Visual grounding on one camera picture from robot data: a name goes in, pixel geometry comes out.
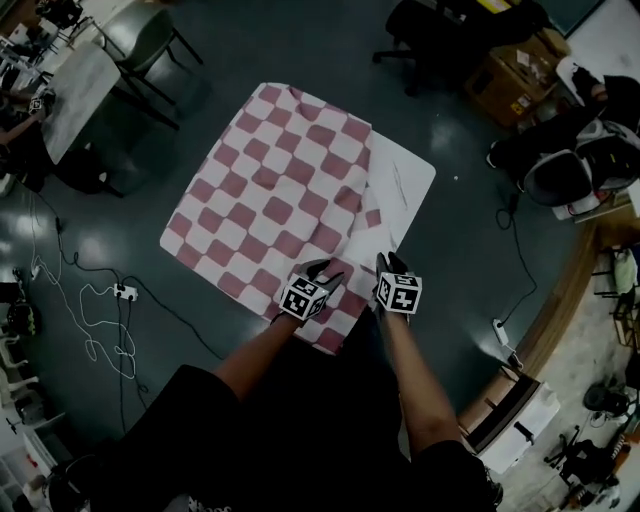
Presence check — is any black office chair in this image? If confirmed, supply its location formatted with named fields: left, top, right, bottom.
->
left=371, top=0, right=553, bottom=98

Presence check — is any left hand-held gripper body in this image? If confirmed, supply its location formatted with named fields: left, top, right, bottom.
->
left=270, top=269, right=335, bottom=327

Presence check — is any black cable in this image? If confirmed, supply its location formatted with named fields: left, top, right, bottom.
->
left=495, top=193, right=539, bottom=326
left=29, top=189, right=226, bottom=436

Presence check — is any grey white chair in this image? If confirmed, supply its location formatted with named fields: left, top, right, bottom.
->
left=522, top=148, right=603, bottom=221

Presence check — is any white table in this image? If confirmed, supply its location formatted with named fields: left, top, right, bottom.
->
left=343, top=130, right=438, bottom=274

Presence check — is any person's left forearm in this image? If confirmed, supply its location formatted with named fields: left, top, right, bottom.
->
left=213, top=312, right=305, bottom=404

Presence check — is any brown cardboard box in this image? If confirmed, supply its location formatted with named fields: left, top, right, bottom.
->
left=463, top=26, right=572, bottom=130

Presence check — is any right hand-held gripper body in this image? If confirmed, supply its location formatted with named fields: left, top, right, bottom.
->
left=371, top=269, right=424, bottom=327

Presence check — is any black chair base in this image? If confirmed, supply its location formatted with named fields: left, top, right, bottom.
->
left=543, top=424, right=623, bottom=497

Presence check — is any person's black shirt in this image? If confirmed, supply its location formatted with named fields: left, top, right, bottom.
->
left=47, top=309, right=504, bottom=512

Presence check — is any green chair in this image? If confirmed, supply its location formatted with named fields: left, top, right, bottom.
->
left=97, top=6, right=205, bottom=107

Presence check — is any red white checkered tablecloth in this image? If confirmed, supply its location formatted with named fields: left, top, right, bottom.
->
left=159, top=81, right=397, bottom=357

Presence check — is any white cable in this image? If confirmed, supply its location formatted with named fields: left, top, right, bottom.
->
left=28, top=189, right=138, bottom=381

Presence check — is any white plastic chair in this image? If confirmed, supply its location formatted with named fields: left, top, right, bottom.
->
left=0, top=329, right=42, bottom=407

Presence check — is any person's right forearm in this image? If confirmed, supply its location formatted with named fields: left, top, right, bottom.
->
left=383, top=310, right=464, bottom=457

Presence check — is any grey marbled table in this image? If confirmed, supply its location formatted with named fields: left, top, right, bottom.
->
left=41, top=40, right=181, bottom=166

